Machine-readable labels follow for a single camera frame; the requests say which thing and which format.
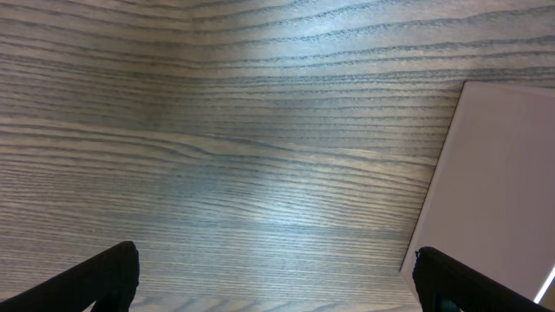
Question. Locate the pink cardboard box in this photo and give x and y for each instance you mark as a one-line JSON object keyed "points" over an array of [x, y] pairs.
{"points": [[490, 203]]}

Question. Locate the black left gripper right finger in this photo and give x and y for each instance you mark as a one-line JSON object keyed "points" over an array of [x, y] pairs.
{"points": [[444, 284]]}

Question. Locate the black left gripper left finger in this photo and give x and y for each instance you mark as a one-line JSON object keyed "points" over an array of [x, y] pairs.
{"points": [[106, 282]]}

